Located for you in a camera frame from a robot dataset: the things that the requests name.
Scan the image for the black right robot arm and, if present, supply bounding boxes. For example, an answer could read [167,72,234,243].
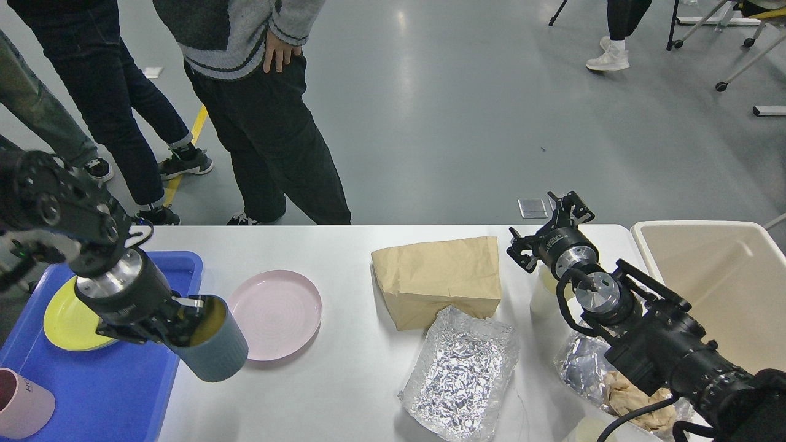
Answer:
[507,192,785,441]

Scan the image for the yellow plate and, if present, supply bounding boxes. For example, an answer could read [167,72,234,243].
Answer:
[43,275,118,352]

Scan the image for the white lid bottom edge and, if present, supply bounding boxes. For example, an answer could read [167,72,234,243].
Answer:
[562,416,612,442]

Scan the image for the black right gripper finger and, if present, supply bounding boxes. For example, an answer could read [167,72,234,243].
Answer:
[507,227,545,274]
[548,191,596,232]

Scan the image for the person in olive trousers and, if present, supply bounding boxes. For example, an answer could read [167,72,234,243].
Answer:
[1,33,114,182]

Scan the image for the blue plastic tray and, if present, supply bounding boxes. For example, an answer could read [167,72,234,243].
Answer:
[1,264,180,441]

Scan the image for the aluminium foil tray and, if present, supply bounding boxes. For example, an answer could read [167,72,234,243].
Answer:
[399,306,520,441]

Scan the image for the pink mug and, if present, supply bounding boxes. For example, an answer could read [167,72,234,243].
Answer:
[1,367,56,440]

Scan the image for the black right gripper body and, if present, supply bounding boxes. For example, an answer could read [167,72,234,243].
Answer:
[533,227,601,280]

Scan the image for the beige plastic bin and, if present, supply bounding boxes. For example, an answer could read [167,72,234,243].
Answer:
[631,220,785,374]

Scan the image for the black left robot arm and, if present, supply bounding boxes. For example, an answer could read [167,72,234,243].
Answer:
[1,149,207,349]

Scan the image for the pink plate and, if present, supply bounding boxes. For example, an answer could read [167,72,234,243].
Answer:
[228,269,322,362]

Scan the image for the person in dark jeans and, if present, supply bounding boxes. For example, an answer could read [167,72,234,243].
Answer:
[9,1,212,225]

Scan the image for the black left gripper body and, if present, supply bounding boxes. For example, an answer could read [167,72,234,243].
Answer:
[75,248,174,325]

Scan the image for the crumpled foil with paper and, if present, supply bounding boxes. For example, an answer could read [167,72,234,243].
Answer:
[554,331,694,440]

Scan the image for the person in grey sweater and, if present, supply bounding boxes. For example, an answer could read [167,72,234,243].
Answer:
[154,1,351,226]

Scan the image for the metal floor plate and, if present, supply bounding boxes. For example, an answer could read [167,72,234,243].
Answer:
[518,198,551,219]

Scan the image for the white paper cup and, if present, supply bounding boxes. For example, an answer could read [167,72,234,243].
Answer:
[530,263,560,318]

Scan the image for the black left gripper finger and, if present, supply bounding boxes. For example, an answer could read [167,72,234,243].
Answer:
[95,320,185,347]
[169,293,207,318]

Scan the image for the brown paper bag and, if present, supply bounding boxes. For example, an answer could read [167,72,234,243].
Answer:
[371,236,502,331]

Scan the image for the person in white sneakers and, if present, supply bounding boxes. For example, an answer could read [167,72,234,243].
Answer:
[586,1,652,72]

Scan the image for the blue-grey mug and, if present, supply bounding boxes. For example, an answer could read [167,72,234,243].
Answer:
[168,295,248,382]

